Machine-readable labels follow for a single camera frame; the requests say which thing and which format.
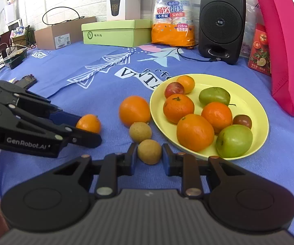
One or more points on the white appliance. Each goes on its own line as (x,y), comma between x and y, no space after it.
(13,23)

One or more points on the green apple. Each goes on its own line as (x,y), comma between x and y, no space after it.
(234,140)

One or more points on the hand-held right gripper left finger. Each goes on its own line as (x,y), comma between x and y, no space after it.
(131,158)

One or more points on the brown longan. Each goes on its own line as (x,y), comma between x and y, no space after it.
(140,132)
(149,151)

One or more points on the black speaker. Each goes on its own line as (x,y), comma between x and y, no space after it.
(222,21)

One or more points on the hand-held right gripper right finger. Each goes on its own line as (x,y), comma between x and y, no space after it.
(167,158)

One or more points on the blue printed tablecloth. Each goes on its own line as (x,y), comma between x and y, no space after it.
(60,63)

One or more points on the small orange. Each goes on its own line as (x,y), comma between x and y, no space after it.
(89,123)
(187,83)

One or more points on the yellow plastic plate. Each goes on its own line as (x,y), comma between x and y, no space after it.
(256,112)

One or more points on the green citrus fruit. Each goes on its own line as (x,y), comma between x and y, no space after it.
(214,96)

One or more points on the basket with clutter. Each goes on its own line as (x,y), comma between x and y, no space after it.
(20,35)

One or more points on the dark red plum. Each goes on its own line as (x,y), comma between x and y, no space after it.
(242,121)

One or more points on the red fruit print box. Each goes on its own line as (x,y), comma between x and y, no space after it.
(260,51)

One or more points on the orange with green calyx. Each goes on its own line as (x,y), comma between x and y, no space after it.
(178,108)

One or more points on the round orange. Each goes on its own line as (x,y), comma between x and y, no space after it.
(134,110)

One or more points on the orange with long stem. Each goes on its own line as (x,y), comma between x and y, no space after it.
(216,116)

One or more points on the pink tote bag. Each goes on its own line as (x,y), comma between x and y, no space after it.
(284,48)

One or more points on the orange paper cup pack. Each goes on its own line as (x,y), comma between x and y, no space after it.
(173,17)

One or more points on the large orange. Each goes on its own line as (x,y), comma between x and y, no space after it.
(195,132)

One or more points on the brown cardboard box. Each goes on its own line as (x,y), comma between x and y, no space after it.
(60,34)

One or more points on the flat black device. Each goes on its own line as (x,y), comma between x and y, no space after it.
(27,80)

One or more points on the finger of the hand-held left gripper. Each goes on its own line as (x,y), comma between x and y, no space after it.
(65,117)
(85,139)

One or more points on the black electronics box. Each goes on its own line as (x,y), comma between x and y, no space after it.
(17,57)

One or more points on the white cup box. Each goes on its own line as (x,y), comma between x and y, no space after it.
(122,2)

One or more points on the light green shoe box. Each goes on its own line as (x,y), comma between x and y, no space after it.
(116,33)

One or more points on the floral plastic bag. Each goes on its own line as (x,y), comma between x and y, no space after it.
(249,30)

